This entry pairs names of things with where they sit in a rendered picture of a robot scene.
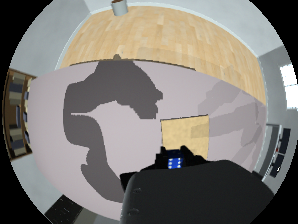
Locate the tan square mat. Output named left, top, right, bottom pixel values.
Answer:
left=161, top=115, right=209, bottom=159

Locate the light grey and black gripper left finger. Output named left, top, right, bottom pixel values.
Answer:
left=120, top=146, right=169, bottom=193

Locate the blue die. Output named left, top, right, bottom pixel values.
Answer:
left=167, top=149, right=184, bottom=169

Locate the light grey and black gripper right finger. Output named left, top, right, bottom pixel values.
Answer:
left=180, top=145, right=214, bottom=167

